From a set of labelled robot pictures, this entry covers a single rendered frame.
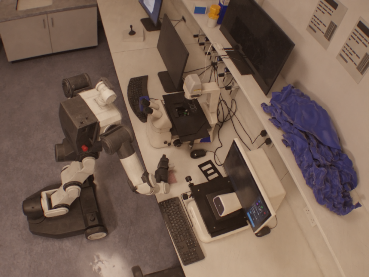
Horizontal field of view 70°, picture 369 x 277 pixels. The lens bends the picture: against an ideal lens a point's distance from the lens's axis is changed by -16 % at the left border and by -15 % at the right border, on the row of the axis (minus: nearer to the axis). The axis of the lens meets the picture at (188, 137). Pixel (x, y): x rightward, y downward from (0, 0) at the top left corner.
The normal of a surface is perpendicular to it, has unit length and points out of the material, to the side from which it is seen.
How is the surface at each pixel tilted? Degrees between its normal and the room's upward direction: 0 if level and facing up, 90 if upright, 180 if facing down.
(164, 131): 90
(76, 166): 54
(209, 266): 0
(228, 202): 8
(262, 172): 0
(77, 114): 14
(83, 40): 90
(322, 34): 90
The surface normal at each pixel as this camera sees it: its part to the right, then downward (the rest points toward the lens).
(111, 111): 0.39, -0.61
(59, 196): -0.65, -0.18
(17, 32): 0.35, 0.79
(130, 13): 0.17, -0.58
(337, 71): -0.92, 0.19
